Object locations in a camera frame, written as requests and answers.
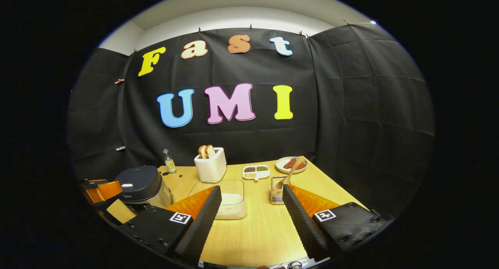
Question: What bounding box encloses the dark grey rice cooker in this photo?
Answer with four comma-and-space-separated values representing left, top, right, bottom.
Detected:
115, 166, 172, 213

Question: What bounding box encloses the white round plate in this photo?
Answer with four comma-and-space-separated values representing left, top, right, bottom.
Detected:
275, 156, 308, 174

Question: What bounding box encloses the white toaster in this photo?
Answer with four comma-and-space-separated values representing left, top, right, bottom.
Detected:
194, 147, 228, 183

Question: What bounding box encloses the clear chopstick holder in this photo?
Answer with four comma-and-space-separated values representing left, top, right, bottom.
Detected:
270, 176, 288, 205

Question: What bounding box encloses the wooden spoon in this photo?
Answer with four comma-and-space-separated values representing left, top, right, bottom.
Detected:
273, 157, 306, 190

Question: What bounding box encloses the small glass bottle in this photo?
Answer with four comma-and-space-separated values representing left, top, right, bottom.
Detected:
163, 149, 177, 174

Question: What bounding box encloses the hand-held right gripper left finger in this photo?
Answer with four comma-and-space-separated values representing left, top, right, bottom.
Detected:
119, 185, 223, 266

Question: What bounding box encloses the clear box of white rice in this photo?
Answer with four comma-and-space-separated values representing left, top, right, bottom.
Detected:
188, 179, 248, 220

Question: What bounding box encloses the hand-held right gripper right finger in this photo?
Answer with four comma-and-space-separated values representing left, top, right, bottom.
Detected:
283, 184, 388, 262

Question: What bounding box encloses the white divided dish of beans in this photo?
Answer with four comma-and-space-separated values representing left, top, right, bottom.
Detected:
242, 165, 271, 181

